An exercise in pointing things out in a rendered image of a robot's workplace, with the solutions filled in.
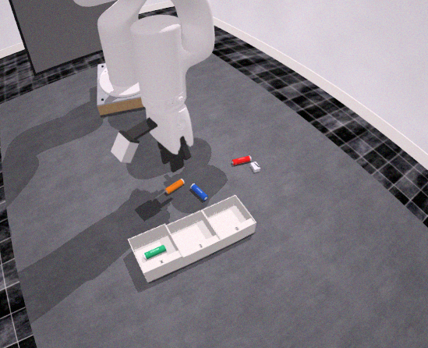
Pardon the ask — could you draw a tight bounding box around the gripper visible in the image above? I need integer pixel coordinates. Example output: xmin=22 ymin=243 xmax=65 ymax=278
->
xmin=146 ymin=102 xmax=193 ymax=172

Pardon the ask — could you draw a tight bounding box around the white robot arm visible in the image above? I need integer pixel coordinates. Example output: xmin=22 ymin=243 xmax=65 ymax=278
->
xmin=97 ymin=0 xmax=214 ymax=163

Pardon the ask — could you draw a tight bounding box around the white three-compartment bin rack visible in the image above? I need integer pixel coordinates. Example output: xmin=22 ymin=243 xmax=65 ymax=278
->
xmin=130 ymin=195 xmax=256 ymax=282

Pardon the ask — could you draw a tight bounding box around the red aa battery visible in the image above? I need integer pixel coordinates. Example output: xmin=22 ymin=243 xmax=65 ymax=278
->
xmin=232 ymin=156 xmax=251 ymax=165

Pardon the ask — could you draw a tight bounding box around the orange battery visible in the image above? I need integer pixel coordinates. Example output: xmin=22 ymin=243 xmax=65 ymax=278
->
xmin=165 ymin=179 xmax=185 ymax=194

